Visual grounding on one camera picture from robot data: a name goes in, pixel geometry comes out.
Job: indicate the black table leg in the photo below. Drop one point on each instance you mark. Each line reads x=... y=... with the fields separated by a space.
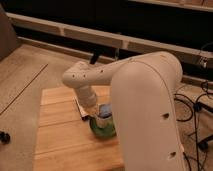
x=94 y=57

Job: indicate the blue cloth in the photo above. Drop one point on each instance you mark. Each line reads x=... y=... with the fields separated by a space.
x=105 y=110

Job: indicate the black stand base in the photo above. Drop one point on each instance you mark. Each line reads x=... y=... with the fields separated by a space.
x=203 y=144

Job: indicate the black caster wheel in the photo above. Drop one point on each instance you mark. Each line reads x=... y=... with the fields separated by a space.
x=4 y=137

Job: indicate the green ceramic bowl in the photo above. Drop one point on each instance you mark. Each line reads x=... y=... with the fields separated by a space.
x=108 y=131

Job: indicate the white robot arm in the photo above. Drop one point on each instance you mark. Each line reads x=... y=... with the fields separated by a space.
x=142 y=102

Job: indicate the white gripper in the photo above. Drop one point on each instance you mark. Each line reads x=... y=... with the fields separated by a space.
x=87 y=98

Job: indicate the wooden board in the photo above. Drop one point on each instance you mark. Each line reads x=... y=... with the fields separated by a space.
x=65 y=142

